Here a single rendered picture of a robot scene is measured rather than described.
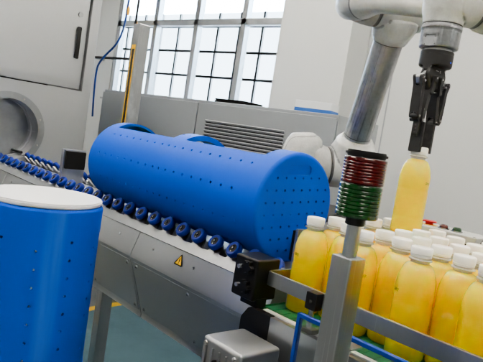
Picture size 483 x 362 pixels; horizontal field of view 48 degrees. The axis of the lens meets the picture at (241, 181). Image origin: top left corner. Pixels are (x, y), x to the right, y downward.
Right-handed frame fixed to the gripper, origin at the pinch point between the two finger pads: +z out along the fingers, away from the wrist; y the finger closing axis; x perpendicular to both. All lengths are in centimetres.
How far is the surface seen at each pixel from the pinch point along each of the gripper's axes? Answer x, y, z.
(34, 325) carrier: -48, 66, 55
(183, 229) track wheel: -54, 24, 35
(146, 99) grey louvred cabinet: -284, -100, -9
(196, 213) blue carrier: -48, 25, 29
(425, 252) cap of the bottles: 20.4, 26.8, 21.2
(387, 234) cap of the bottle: 7.7, 19.6, 21.1
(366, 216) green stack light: 23, 50, 15
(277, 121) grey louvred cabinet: -163, -117, -5
